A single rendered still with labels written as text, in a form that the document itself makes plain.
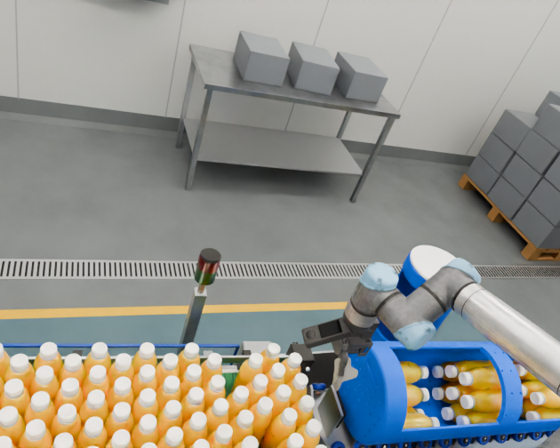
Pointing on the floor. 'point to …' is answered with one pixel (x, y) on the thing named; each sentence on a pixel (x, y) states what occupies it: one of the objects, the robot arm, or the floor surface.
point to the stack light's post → (193, 316)
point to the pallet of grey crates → (534, 177)
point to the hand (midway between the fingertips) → (324, 364)
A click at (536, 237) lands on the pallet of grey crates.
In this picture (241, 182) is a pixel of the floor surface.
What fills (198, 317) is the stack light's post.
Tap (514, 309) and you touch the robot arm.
